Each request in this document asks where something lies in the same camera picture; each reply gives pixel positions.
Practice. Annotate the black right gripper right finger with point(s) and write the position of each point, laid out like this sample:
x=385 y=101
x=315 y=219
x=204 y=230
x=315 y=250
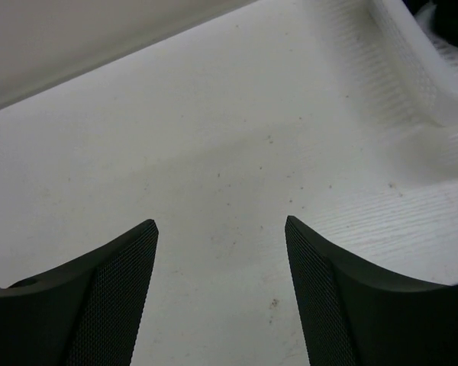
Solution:
x=354 y=312

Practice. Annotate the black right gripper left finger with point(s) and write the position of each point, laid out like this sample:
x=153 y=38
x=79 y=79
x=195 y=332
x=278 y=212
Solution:
x=84 y=312

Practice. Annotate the white tank top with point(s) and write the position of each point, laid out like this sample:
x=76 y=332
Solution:
x=328 y=133

